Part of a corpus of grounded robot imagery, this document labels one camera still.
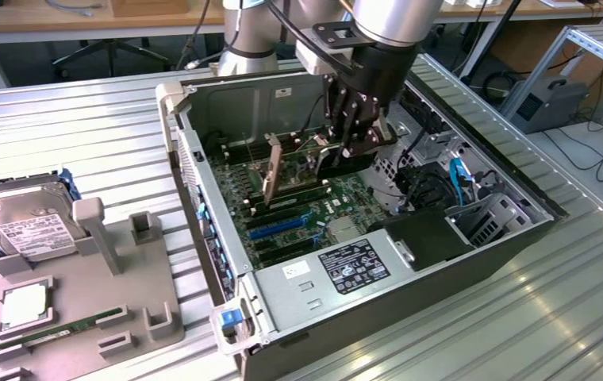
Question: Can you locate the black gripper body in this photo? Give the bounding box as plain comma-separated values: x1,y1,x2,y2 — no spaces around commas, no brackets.
340,39,422,112

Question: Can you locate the expansion card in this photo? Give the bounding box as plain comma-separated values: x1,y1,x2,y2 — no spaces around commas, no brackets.
262,133,381,210

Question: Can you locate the perforated metal disk bay cage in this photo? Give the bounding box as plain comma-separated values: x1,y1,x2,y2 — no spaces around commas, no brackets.
370,75,475,207

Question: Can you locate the green motherboard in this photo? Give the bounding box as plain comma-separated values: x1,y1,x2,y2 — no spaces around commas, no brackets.
203,130,403,271

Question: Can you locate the green RAM stick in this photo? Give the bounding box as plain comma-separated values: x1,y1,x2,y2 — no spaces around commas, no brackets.
251,187,330,212
0,307,126,353

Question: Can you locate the thin metal locking lever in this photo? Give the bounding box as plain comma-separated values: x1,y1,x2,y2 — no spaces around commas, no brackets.
246,139,260,171

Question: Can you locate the black stand pole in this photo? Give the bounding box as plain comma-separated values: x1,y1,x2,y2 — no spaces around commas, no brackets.
459,0,525,83

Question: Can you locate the metal CPU socket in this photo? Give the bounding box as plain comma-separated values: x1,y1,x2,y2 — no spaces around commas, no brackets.
251,158,319,195

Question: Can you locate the silver chipset heatsink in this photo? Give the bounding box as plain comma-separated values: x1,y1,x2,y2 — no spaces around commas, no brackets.
327,219,367,244

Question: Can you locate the long black expansion slot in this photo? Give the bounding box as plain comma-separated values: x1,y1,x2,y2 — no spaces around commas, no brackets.
256,237,315,257
258,246,318,267
244,213,303,230

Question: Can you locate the blue expansion slot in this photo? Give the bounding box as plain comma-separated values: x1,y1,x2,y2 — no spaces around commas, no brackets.
248,221,307,241

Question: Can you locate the black plastic shroud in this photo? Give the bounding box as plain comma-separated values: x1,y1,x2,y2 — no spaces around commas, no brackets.
383,208,478,273

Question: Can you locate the wooden desk with panel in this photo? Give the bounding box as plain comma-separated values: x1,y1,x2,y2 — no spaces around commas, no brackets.
427,0,603,79

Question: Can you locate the grey equipment box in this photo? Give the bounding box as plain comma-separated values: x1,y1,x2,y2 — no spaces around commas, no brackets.
502,77,591,134

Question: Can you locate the slotted metal disk bay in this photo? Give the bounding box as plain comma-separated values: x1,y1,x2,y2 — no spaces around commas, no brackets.
447,194,555,249

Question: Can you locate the brown wooden box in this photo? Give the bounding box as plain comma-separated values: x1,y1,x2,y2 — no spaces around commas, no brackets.
110,0,227,17

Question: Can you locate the grey power supply unit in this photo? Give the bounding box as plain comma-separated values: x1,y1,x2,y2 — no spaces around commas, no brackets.
251,228,419,334

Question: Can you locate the black office chair base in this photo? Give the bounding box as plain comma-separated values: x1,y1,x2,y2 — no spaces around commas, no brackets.
51,37,171,79

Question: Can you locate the open black PC case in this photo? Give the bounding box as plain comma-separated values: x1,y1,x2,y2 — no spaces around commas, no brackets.
156,57,570,381

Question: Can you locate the silver hard disk drive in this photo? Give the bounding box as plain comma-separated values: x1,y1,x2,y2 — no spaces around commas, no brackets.
0,186,79,263

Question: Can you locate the grey plastic parts rack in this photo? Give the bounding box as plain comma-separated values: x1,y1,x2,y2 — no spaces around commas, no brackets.
0,197,187,381

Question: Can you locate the silver CPU chip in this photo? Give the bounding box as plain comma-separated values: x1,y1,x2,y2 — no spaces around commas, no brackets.
0,284,52,331

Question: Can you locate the looped black wire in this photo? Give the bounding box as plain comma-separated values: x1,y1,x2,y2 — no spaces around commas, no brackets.
302,94,330,134

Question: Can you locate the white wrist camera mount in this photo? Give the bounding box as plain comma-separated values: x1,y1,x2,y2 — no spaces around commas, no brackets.
294,37,359,76

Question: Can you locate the black power wire bundle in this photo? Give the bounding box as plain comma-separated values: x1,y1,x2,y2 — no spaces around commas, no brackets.
394,164,459,214

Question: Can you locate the blue disk wire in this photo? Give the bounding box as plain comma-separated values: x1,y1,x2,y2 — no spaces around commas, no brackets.
447,156,473,207

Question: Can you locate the black camera cable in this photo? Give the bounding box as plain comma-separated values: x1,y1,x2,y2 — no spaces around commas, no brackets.
263,0,335,55

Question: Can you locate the aluminium profile frame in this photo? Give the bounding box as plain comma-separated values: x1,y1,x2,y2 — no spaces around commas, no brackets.
507,21,603,120

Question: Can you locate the wooden desk white frame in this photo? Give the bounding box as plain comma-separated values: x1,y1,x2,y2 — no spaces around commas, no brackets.
0,0,228,47

